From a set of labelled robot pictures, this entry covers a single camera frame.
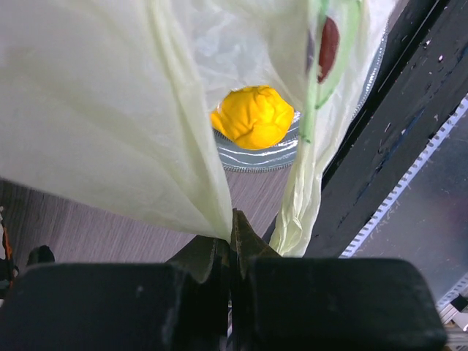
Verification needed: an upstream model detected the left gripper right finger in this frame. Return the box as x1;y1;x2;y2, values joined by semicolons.
230;210;448;350

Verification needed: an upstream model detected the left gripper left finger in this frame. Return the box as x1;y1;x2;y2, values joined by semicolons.
1;236;229;350

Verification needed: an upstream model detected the fake yellow pepper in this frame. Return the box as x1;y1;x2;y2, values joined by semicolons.
211;85;295;151

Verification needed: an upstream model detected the pale green plastic bag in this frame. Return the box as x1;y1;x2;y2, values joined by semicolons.
1;1;396;257

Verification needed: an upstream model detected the grey-blue round plate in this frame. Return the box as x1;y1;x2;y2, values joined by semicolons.
214;32;388;174

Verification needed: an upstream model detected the orange camouflage patterned cloth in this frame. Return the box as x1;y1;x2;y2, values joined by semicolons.
0;216;19;301

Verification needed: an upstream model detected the white cable duct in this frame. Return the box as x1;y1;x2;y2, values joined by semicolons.
339;94;468;259

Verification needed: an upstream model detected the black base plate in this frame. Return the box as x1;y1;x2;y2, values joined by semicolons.
263;0;468;259

